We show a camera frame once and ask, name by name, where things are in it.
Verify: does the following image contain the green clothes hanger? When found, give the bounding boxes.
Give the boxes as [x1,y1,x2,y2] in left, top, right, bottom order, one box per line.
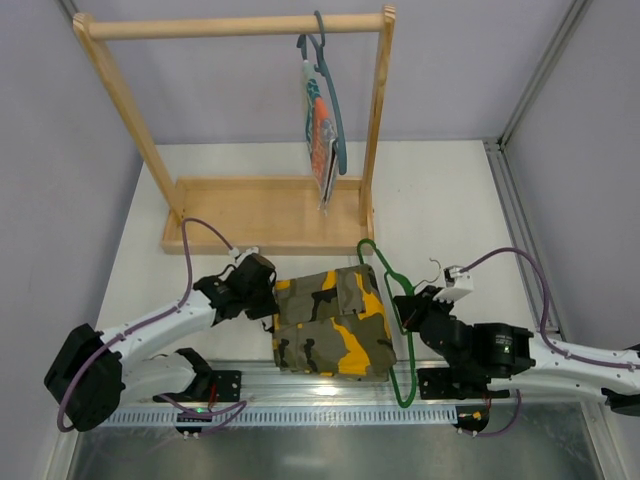
[355,238,444,407]

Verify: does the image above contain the camouflage yellow green trousers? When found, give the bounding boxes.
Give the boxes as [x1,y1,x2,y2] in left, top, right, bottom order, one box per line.
[272,264,397,382]

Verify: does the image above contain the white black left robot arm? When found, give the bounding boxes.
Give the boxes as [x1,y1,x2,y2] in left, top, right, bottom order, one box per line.
[44,249,278,432]

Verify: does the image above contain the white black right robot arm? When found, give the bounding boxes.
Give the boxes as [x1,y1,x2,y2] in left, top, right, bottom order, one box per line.
[393,286,639,417]

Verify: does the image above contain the blue-grey clothes hanger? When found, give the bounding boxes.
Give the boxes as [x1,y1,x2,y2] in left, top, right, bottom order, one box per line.
[297,12,349,179]

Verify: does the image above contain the wooden clothes rack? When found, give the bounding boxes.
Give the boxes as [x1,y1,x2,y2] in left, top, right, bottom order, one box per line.
[72,5,396,255]

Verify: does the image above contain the colourful printed cloth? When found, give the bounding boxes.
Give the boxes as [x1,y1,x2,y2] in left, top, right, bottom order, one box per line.
[301,60,338,215]

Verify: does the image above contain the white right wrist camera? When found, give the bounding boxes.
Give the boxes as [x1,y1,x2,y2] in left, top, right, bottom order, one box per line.
[434,266,474,304]

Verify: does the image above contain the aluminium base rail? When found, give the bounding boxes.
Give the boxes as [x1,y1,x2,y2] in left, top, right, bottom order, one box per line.
[119,356,605,407]

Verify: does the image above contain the aluminium corner frame profile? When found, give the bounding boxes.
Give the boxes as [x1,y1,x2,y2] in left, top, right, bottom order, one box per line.
[482,1,592,338]

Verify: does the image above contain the slotted grey cable duct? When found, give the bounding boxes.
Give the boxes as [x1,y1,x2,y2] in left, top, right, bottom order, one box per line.
[102,404,457,430]

